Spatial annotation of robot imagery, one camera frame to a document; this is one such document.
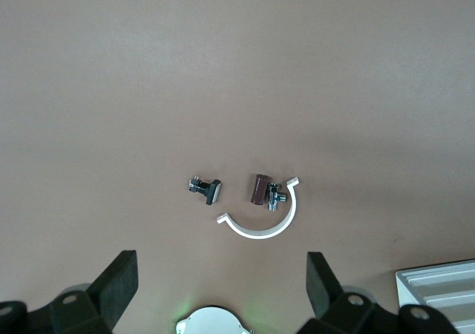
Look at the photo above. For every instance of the small black clip part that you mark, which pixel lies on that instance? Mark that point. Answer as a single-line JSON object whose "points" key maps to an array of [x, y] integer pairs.
{"points": [[211, 192]]}

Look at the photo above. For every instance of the brown table cover sheet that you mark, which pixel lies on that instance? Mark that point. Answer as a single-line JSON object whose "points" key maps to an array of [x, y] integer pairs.
{"points": [[237, 89]]}

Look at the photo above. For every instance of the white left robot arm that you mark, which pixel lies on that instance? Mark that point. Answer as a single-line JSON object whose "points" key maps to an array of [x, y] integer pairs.
{"points": [[211, 323]]}

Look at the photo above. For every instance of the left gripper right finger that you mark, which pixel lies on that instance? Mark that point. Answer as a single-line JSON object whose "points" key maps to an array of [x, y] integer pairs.
{"points": [[319, 285]]}

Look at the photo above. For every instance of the white curved pipe clamp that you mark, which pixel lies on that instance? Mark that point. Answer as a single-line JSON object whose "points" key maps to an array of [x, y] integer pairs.
{"points": [[259, 235]]}

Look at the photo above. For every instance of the brown cylinder capacitor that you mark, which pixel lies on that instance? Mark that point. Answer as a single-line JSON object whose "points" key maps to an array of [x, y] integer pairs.
{"points": [[258, 191]]}

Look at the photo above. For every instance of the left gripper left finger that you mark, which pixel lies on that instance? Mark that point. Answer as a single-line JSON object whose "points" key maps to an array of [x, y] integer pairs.
{"points": [[118, 285]]}

